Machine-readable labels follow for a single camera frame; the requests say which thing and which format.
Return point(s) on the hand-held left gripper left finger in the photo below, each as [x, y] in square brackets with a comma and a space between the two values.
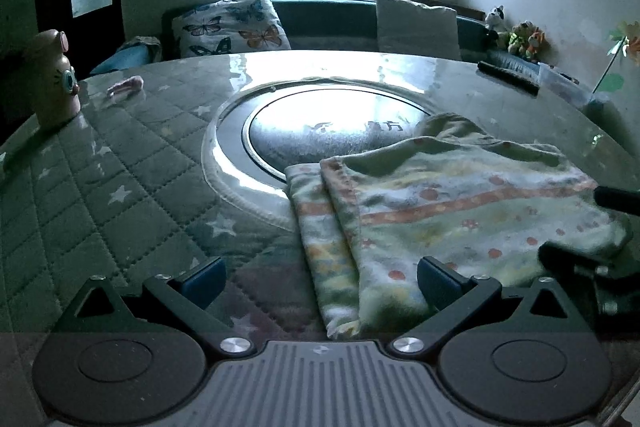
[202, 283]

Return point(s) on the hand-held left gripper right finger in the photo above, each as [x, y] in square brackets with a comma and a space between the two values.
[436, 285]

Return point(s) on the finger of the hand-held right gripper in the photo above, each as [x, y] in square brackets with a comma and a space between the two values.
[575, 259]
[617, 198]

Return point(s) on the pale printed pants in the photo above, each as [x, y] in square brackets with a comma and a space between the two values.
[450, 212]

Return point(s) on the clear plastic storage box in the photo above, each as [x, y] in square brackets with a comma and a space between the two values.
[565, 84]

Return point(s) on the paper pinwheel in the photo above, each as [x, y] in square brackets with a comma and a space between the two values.
[625, 42]

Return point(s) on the black remote control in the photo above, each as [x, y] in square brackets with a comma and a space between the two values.
[507, 77]

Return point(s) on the orange plush toy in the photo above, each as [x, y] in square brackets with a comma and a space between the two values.
[536, 44]

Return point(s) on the blue cushion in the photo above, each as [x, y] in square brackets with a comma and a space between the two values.
[125, 57]

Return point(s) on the plain white pillow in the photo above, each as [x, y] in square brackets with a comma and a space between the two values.
[417, 29]

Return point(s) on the butterfly print pillow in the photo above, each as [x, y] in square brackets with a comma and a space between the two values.
[230, 24]

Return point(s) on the teal sofa bench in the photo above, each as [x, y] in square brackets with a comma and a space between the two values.
[330, 22]

